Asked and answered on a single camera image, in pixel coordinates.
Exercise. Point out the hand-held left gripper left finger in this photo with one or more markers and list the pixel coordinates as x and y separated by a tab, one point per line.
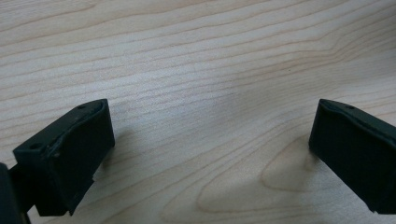
65	158

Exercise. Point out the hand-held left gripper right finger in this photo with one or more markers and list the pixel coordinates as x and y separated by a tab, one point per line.
358	155

